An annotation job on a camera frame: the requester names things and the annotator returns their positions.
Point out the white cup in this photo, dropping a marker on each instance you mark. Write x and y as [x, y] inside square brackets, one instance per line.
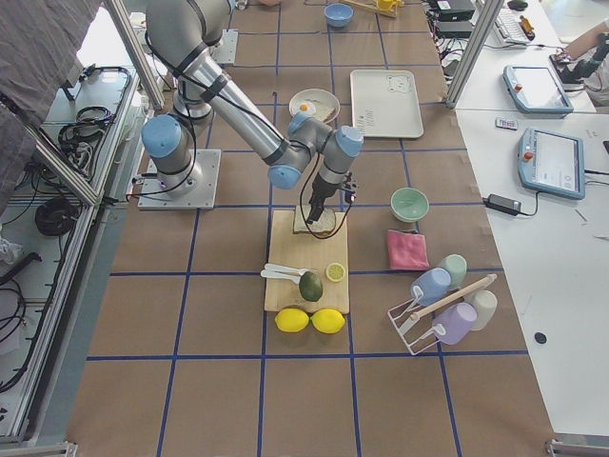
[485, 304]

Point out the green bowl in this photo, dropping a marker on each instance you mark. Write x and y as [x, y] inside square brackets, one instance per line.
[409, 205]

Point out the lemon slice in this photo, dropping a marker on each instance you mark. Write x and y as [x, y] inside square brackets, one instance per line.
[335, 272]

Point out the purple cup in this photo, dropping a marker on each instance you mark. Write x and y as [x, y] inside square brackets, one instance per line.
[454, 323]

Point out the white plastic spoon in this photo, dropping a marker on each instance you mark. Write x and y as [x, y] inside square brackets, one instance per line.
[274, 271]

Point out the aluminium frame post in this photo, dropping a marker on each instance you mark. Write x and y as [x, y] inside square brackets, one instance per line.
[486, 19]

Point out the avocado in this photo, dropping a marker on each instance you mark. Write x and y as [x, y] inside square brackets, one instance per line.
[311, 287]

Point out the wooden cutting board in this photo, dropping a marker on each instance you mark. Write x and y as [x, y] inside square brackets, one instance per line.
[302, 250]

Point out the whole lemon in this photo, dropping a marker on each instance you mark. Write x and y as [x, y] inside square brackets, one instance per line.
[328, 320]
[291, 320]

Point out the upper teach pendant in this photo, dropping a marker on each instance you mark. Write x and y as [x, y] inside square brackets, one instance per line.
[536, 90]

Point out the left whole lemon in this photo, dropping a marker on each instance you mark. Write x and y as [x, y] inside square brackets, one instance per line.
[291, 320]

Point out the white wire cup rack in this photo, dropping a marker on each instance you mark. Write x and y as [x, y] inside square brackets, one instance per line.
[414, 323]

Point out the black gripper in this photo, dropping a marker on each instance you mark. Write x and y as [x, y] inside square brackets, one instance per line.
[321, 196]

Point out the teach pendant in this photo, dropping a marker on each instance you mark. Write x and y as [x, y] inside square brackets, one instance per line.
[536, 90]
[551, 162]

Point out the white round plate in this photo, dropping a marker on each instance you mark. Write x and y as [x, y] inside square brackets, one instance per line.
[307, 94]

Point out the pink cloth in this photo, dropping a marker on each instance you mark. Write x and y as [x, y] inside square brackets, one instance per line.
[406, 251]

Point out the fried egg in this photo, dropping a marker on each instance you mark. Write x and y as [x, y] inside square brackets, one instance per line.
[303, 106]

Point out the green cup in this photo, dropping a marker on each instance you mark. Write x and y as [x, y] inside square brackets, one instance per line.
[456, 266]

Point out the cream bear tray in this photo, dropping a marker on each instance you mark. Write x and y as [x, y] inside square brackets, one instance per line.
[385, 104]

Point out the black power adapter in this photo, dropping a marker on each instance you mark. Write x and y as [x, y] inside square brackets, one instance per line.
[502, 204]

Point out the lower teach pendant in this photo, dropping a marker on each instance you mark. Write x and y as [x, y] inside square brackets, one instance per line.
[551, 162]

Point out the yellow mug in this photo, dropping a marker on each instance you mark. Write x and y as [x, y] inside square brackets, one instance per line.
[389, 5]

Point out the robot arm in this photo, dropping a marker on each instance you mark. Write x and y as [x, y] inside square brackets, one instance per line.
[181, 35]

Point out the wooden mug rack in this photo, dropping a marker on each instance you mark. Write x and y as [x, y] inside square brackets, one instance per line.
[370, 6]

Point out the blue cup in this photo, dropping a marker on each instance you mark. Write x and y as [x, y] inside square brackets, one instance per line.
[430, 287]

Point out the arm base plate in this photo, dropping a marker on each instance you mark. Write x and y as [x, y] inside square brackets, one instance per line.
[192, 188]

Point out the right whole lemon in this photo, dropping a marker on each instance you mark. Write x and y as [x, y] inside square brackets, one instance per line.
[328, 320]

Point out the blue bowl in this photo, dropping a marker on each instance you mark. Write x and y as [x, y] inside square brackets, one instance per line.
[338, 15]

